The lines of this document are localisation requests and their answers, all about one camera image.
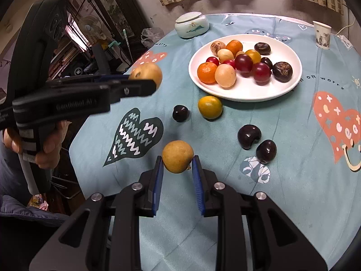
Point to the pale yellow round fruit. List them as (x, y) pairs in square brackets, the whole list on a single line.
[(225, 76)]

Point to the white oval plate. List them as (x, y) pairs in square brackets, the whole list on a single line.
[(248, 93)]

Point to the red cherry tomato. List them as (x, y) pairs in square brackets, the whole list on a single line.
[(229, 63), (212, 60)]

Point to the blue quilted jacket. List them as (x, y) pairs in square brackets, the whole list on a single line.
[(22, 211)]

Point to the clear plastic bag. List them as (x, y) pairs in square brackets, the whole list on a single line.
[(151, 35)]

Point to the small tan pear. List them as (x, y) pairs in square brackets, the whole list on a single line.
[(177, 155)]

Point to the dark purple plum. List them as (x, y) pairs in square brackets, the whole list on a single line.
[(266, 151)]

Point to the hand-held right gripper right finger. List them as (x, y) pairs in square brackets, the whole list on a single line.
[(198, 189)]

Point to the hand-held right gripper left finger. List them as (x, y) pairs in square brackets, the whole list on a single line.
[(158, 186)]

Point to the green plastic clamp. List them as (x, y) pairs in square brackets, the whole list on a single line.
[(114, 44)]

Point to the streaked pepino melon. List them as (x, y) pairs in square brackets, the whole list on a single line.
[(146, 72), (225, 56), (217, 48)]

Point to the pale green lidded ceramic jar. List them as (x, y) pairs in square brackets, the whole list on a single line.
[(191, 26)]

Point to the yellow green tomato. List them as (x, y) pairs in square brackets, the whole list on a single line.
[(210, 107)]

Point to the framed wall painting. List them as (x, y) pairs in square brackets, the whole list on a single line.
[(112, 8)]

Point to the yellow orange cherry tomato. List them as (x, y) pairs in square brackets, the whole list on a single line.
[(253, 55)]

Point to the black chair back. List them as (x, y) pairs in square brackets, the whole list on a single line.
[(101, 58)]

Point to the person's left hand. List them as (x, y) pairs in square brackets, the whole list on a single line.
[(52, 146)]

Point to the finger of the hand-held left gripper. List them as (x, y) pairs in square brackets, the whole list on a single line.
[(84, 79), (135, 89)]

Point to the dark red plum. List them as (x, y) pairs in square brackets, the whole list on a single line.
[(243, 63), (261, 73)]

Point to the orange mandarin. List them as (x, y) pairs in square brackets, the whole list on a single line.
[(206, 73), (234, 47)]

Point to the dark brown water chestnut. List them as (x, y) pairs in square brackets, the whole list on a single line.
[(262, 48)]

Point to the printed paper cup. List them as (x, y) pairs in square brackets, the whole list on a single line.
[(322, 35)]

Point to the dark purple mangosteen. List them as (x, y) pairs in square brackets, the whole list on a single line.
[(282, 72)]

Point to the white standing fan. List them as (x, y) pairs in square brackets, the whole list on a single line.
[(89, 26)]

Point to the light blue printed tablecloth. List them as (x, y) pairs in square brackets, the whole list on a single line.
[(282, 175)]

